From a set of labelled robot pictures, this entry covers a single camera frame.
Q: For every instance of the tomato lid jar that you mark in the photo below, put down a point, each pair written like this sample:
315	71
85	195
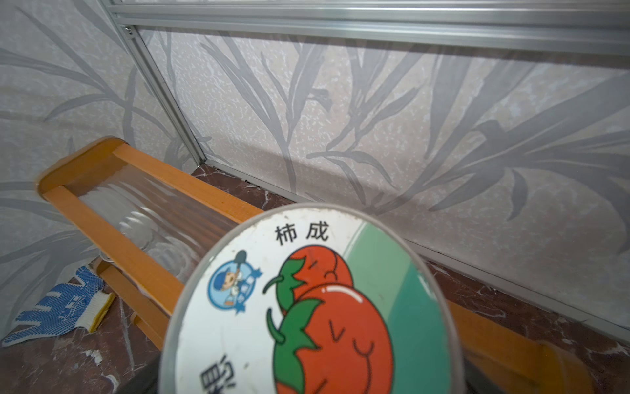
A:
311	298

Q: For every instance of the orange wooden three-tier shelf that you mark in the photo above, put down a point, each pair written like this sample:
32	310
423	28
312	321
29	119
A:
155	223

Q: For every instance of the blue dotted work glove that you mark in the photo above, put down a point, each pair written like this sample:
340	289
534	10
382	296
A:
68	306

